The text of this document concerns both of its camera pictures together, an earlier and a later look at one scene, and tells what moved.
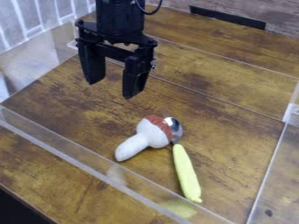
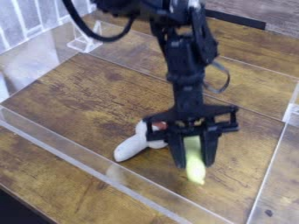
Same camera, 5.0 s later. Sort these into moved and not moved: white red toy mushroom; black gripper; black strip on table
Moved: black gripper
Not moved: black strip on table; white red toy mushroom
